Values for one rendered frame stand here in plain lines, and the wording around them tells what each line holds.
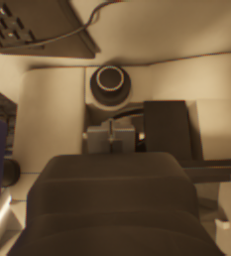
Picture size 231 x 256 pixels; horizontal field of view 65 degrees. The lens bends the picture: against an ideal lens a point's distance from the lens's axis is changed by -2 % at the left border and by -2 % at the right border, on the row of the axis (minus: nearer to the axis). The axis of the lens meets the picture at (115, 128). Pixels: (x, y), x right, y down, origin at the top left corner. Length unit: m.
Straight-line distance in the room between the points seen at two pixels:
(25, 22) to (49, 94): 0.12
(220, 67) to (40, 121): 0.30
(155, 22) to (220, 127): 0.19
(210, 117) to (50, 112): 0.26
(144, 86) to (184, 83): 0.07
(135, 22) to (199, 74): 0.14
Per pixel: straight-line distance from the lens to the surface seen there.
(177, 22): 0.28
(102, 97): 0.28
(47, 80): 0.35
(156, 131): 0.30
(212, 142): 0.33
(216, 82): 0.35
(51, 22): 0.25
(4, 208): 0.79
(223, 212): 0.47
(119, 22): 0.27
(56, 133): 0.31
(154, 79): 0.33
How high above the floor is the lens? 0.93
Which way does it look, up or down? 13 degrees down
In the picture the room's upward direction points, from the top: 178 degrees clockwise
